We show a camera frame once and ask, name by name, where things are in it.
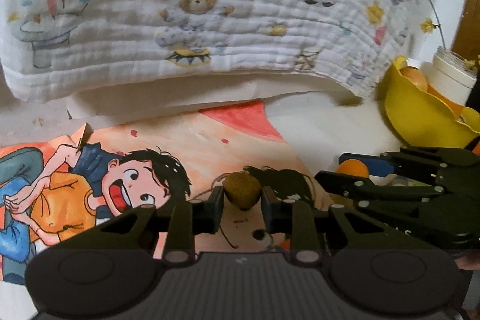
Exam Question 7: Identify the white orange jar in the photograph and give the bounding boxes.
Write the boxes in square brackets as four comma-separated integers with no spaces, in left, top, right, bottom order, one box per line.
[427,46,477,118]

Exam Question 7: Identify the right white printed cloth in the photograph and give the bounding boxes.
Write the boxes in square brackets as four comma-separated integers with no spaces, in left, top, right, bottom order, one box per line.
[1,0,421,101]

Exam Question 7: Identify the dried flower twig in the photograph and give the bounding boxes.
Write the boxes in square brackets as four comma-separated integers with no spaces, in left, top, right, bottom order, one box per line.
[420,0,447,49]

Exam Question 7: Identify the anime comic poster mat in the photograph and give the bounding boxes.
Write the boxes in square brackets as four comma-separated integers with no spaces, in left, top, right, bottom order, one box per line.
[1,101,332,285]

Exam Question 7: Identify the yellow plastic bowl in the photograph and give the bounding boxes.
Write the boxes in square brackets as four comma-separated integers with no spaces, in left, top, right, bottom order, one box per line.
[384,56,479,148]

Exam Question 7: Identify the small brown fruit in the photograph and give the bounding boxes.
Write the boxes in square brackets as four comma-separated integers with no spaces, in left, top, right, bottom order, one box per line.
[223,171,261,210]

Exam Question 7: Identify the yellow fruit in bowl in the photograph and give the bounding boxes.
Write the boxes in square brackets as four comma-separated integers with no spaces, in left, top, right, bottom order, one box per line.
[400,66,428,92]

